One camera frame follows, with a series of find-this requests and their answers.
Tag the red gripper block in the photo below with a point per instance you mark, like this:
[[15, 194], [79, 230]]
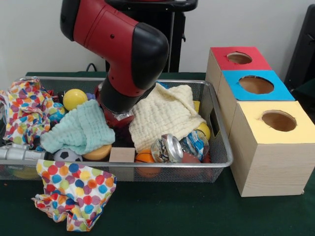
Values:
[[119, 121]]

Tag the plain wooden block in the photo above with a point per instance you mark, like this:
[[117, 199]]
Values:
[[122, 155]]

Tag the mint green waffle cloth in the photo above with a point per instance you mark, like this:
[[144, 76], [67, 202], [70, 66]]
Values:
[[78, 127]]

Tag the cream waffle cloth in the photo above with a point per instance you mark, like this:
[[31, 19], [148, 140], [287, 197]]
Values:
[[165, 115]]

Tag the colourful polka dot cloth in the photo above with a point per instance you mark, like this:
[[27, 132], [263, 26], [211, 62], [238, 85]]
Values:
[[24, 110], [76, 194]]

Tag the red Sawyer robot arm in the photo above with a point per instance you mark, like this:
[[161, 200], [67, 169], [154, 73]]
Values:
[[118, 49]]

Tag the wooden box with three holes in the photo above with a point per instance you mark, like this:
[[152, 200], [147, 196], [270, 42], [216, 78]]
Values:
[[270, 167]]

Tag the small orange basketball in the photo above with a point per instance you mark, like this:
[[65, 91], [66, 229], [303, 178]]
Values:
[[144, 157]]

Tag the yellow tennis ball toy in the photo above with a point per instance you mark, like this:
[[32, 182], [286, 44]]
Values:
[[75, 98]]

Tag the patterned crushed drink can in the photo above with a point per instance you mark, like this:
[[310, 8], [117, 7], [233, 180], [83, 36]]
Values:
[[167, 148]]

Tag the blue patterned ball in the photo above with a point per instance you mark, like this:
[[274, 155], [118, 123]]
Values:
[[58, 111]]

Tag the small soccer ball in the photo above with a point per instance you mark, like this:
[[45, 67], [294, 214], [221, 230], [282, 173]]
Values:
[[66, 155]]

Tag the clear plastic packet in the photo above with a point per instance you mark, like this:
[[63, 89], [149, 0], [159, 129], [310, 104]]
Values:
[[195, 145]]

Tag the dark green tablecloth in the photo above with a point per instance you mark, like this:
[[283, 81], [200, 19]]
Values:
[[172, 209], [307, 91]]

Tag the silver toy robot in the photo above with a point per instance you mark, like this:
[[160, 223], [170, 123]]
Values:
[[19, 153]]

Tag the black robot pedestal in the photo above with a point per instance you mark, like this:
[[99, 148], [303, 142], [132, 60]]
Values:
[[176, 37]]

